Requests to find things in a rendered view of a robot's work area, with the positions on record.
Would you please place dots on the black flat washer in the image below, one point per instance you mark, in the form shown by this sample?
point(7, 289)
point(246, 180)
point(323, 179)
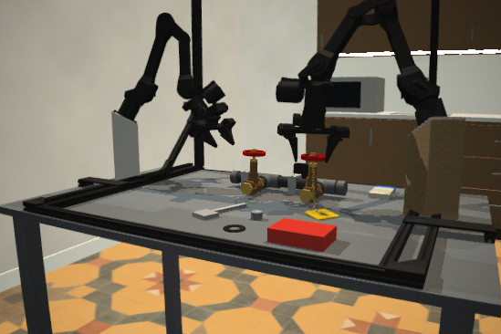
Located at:
point(226, 228)

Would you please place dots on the yellow tag on thin chain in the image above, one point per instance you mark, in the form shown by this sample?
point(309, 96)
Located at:
point(320, 214)

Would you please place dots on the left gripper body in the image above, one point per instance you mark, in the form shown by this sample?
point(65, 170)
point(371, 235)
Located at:
point(314, 118)

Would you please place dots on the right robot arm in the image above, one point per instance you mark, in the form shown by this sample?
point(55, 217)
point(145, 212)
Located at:
point(165, 29)

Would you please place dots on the small grey cylinder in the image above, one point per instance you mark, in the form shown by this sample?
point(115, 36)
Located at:
point(256, 215)

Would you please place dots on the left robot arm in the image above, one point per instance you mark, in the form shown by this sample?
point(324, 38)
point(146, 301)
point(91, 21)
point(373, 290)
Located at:
point(418, 91)

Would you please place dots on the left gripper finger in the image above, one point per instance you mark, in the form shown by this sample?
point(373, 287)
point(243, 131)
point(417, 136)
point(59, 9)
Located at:
point(293, 145)
point(332, 143)

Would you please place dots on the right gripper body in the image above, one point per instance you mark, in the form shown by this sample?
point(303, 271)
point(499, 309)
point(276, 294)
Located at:
point(199, 122)

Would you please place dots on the grey pipe with red valve handwheels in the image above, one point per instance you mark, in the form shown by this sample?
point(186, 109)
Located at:
point(253, 181)

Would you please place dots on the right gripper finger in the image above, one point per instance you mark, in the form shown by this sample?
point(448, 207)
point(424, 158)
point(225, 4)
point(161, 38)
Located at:
point(227, 134)
point(205, 135)

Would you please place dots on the red rectangular block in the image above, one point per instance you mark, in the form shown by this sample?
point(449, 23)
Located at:
point(308, 235)

